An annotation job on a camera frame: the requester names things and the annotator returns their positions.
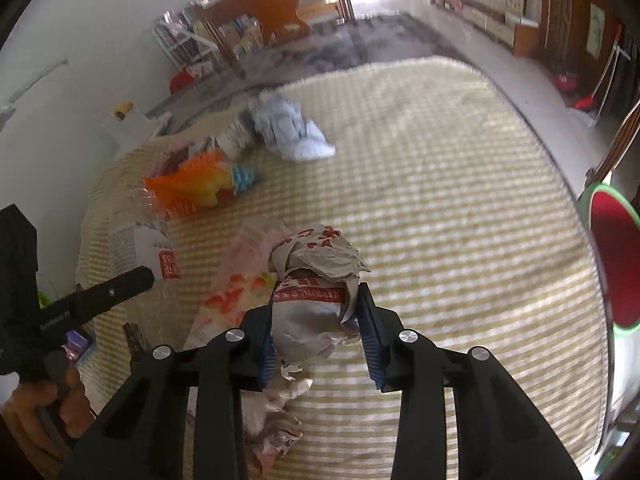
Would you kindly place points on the crumpled white paper scrap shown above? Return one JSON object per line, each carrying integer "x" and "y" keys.
{"x": 269, "y": 430}

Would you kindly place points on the wooden dining chair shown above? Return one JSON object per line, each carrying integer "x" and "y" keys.
{"x": 278, "y": 20}

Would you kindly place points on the grey patterned table mat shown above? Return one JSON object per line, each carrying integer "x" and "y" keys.
{"x": 330, "y": 47}

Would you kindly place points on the small teal candy wrapper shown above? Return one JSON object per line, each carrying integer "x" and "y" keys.
{"x": 243, "y": 179}

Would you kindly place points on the red dustpan with broom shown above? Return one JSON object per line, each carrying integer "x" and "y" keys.
{"x": 595, "y": 100}

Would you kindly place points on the wooden tv cabinet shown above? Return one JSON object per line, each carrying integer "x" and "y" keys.
{"x": 520, "y": 35}

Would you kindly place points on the orange snack wrapper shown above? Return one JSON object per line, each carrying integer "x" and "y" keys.
{"x": 202, "y": 182}

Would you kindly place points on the pink strawberry snack bag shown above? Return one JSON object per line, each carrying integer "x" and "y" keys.
{"x": 242, "y": 281}

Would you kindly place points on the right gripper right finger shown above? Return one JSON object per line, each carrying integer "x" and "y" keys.
{"x": 467, "y": 395}

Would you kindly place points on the white container yellow lid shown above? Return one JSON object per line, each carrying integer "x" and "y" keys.
{"x": 128, "y": 127}

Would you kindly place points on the red green trash bin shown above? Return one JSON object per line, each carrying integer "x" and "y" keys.
{"x": 614, "y": 227}

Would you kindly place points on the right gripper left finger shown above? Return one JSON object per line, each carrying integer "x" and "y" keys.
{"x": 140, "y": 432}

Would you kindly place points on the crumpled white blue paper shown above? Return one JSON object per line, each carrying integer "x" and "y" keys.
{"x": 286, "y": 132}

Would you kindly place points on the red small bin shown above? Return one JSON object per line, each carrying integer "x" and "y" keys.
{"x": 566, "y": 83}

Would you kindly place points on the grey paper ball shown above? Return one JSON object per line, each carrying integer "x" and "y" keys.
{"x": 313, "y": 304}

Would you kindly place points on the yellow striped table cloth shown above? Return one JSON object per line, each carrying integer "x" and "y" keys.
{"x": 468, "y": 227}

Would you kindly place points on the white magazine rack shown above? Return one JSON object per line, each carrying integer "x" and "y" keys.
{"x": 175, "y": 32}

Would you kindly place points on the person's left hand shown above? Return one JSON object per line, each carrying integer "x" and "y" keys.
{"x": 24, "y": 413}

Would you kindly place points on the patterned paper cup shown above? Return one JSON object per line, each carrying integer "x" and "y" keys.
{"x": 235, "y": 140}

